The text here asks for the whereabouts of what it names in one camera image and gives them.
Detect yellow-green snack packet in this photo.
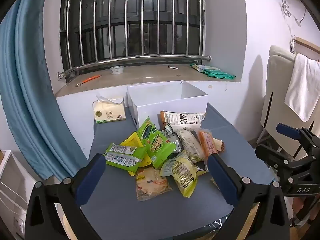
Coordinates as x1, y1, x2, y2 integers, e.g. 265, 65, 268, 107
160, 151, 208, 197

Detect clear rice cracker packet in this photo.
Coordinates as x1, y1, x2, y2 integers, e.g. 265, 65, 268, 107
135, 166, 173, 202

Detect blue curtain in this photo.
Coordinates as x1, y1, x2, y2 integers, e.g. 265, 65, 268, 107
0, 0, 83, 180

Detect orange utility knife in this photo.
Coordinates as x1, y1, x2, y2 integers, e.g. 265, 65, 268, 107
76, 75, 102, 87

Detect white cardboard box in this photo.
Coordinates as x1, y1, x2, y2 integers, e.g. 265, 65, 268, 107
127, 81, 208, 130

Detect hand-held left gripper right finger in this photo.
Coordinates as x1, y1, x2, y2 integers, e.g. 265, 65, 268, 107
207, 152, 292, 240

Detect white striped snack packet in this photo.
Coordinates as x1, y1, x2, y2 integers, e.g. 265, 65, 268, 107
175, 128, 208, 164

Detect beige folding chair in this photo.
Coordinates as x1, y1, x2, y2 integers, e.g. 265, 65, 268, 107
260, 45, 320, 160

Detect white towel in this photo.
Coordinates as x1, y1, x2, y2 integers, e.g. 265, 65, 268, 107
284, 53, 320, 122

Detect orange wafer packet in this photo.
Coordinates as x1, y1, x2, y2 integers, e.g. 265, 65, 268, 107
197, 130, 225, 157

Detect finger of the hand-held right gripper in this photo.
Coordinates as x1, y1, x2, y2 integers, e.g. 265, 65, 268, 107
255, 144, 320, 178
276, 123, 320, 161

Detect yellow tissue pack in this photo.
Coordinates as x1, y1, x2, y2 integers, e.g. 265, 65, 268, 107
93, 94, 127, 124

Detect white black-print long packet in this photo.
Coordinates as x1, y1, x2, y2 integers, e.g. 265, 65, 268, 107
160, 111, 207, 128

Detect white wall cable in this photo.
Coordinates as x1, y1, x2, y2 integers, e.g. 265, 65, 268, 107
274, 0, 307, 27

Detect green plastic packets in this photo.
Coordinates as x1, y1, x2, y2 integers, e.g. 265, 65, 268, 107
189, 62, 237, 80

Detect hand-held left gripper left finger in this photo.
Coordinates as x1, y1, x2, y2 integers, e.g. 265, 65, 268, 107
24, 153, 107, 240

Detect yellow snack packet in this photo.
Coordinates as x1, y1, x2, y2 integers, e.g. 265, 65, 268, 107
120, 131, 152, 177

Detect person's right hand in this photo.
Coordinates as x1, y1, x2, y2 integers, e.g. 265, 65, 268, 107
293, 197, 303, 213

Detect steel window grille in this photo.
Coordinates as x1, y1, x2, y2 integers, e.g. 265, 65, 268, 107
57, 0, 212, 82

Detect white shelf unit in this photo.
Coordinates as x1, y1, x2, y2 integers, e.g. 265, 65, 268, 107
0, 150, 33, 240

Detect wooden wall frame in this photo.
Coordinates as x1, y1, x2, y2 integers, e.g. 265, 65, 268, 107
294, 37, 320, 53

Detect bright green snack packet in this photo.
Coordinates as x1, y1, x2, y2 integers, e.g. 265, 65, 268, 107
142, 130, 177, 169

